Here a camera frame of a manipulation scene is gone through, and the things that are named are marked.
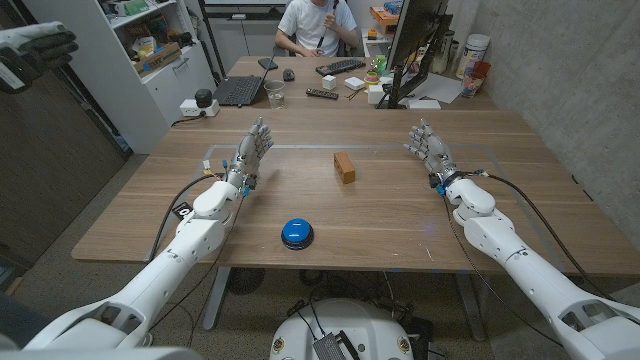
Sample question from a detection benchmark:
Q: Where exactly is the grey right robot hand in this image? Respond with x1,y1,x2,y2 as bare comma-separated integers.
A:
403,118,464,187

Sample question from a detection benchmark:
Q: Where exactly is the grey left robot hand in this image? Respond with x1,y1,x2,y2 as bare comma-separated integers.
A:
225,116,275,189

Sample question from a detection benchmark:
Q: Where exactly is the blue button with black base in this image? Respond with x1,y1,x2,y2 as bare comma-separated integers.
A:
280,217,315,251

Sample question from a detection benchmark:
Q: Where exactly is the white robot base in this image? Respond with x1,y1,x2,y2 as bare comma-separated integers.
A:
269,298,416,360

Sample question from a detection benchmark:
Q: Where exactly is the brown wooden block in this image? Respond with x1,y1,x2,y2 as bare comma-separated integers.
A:
333,151,357,185

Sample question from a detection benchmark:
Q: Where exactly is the white paper sheet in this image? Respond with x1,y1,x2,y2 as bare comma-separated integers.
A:
407,72,464,105

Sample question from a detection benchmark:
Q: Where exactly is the black laptop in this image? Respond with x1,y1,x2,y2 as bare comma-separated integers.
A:
213,49,277,108

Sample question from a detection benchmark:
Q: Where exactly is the clear drinking glass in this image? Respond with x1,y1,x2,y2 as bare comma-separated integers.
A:
263,79,286,110

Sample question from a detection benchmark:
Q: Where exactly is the white power strip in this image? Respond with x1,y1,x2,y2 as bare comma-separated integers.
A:
179,98,221,118

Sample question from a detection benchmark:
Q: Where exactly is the black printed tag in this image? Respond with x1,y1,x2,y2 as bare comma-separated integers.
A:
171,201,195,221

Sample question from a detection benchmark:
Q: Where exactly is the black remote control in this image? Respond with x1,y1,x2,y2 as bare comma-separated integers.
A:
305,87,340,101

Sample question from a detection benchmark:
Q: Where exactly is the white canister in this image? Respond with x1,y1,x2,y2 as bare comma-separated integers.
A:
455,33,492,80

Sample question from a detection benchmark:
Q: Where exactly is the black computer monitor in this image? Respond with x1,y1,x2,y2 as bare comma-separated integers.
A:
384,0,454,110

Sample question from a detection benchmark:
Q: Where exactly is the black round fan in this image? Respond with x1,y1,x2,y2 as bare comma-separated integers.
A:
227,267,266,296

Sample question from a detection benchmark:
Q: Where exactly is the black keyboard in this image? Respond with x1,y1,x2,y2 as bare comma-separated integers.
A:
315,58,367,77

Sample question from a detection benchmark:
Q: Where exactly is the cardboard box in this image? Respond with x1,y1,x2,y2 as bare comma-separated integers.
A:
132,41,183,77

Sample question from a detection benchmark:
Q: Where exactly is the white shelf cabinet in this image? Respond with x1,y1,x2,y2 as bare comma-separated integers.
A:
22,0,217,155

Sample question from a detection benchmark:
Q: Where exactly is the person in white t-shirt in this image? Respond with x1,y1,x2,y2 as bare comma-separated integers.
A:
274,0,360,58

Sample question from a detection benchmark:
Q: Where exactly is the orange box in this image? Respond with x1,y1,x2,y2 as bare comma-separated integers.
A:
369,4,401,27

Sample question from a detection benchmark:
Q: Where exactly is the black and white teleoperation glove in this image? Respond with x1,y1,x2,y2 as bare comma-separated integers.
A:
0,20,80,95

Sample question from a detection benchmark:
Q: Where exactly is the white robot torso edge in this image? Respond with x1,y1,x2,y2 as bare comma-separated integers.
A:
0,346,204,360

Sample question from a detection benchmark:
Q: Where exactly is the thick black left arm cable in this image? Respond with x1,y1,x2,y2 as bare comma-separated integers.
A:
148,172,224,262

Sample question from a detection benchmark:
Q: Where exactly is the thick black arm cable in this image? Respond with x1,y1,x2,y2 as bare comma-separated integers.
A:
469,169,619,303
148,172,224,262

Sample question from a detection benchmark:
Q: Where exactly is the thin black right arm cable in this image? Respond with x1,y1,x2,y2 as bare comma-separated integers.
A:
440,193,564,348

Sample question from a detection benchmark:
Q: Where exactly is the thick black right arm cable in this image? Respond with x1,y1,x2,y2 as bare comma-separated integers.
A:
469,169,619,303

